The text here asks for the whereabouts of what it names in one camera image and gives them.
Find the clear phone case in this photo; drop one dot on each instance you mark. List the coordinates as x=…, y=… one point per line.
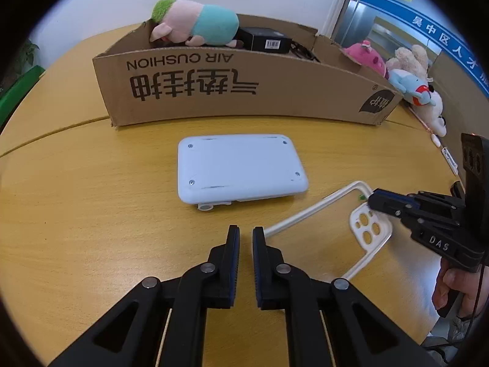
x=368, y=229

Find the blue wall sign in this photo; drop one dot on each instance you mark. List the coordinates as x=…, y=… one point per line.
x=439, y=34

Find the brown cardboard box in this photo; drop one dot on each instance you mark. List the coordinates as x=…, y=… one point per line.
x=229, y=95

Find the pink and teal plush pig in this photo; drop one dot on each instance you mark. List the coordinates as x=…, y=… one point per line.
x=214, y=23

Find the person's right hand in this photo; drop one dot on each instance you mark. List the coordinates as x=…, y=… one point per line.
x=454, y=279

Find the large potted green plant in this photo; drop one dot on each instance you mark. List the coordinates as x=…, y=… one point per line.
x=28, y=55

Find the small white capsule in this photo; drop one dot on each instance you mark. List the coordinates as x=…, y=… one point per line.
x=435, y=139

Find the green tablecloth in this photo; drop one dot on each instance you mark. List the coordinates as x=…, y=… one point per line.
x=19, y=91

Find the beige plush toy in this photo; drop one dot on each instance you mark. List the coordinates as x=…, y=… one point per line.
x=408, y=59

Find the white plastic device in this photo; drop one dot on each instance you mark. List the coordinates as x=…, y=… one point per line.
x=240, y=168

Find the glass door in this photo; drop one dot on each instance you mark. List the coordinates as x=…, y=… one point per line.
x=359, y=19

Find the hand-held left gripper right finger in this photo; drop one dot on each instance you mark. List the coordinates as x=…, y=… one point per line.
x=256, y=263

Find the pink plush toy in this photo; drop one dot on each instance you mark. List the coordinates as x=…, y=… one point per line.
x=366, y=59

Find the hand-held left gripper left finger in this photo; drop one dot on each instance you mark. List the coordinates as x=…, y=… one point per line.
x=233, y=260

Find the white plush toy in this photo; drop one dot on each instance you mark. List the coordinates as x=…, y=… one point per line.
x=435, y=111

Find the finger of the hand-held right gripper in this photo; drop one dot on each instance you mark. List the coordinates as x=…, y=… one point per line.
x=435, y=199
x=420, y=216

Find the blue plush elephant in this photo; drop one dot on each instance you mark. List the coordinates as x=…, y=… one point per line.
x=410, y=84

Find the black product box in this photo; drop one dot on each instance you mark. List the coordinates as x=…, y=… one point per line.
x=267, y=38

